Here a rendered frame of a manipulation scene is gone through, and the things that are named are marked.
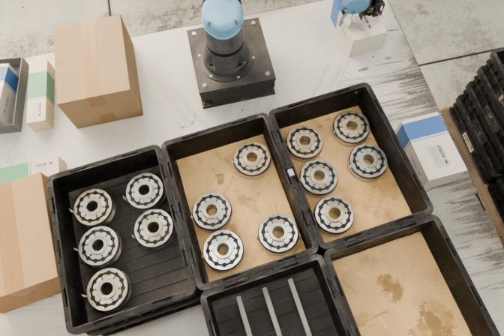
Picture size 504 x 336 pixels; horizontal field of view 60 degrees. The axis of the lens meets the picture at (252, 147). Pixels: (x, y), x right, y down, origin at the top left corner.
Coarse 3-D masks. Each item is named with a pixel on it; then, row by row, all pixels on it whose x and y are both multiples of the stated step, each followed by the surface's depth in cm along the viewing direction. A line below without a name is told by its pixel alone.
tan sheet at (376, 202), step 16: (336, 112) 130; (288, 128) 128; (320, 128) 128; (352, 128) 127; (304, 144) 126; (336, 144) 125; (336, 160) 123; (368, 160) 123; (320, 176) 121; (352, 176) 121; (384, 176) 121; (336, 192) 119; (352, 192) 119; (368, 192) 119; (384, 192) 119; (400, 192) 119; (352, 208) 117; (368, 208) 117; (384, 208) 117; (400, 208) 117; (352, 224) 115; (368, 224) 115
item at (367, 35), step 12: (336, 0) 153; (336, 12) 154; (336, 24) 157; (360, 24) 148; (372, 24) 148; (348, 36) 149; (360, 36) 146; (372, 36) 146; (384, 36) 148; (348, 48) 152; (360, 48) 150; (372, 48) 153
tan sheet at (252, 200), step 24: (240, 144) 126; (264, 144) 126; (192, 168) 123; (216, 168) 123; (192, 192) 120; (216, 192) 120; (240, 192) 120; (264, 192) 120; (192, 216) 117; (240, 216) 117; (264, 216) 117; (240, 264) 112
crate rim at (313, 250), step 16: (208, 128) 117; (224, 128) 117; (272, 128) 117; (288, 176) 112; (176, 192) 110; (176, 208) 108; (304, 224) 106; (192, 256) 104; (288, 256) 102; (304, 256) 102; (240, 272) 101; (256, 272) 101; (208, 288) 100
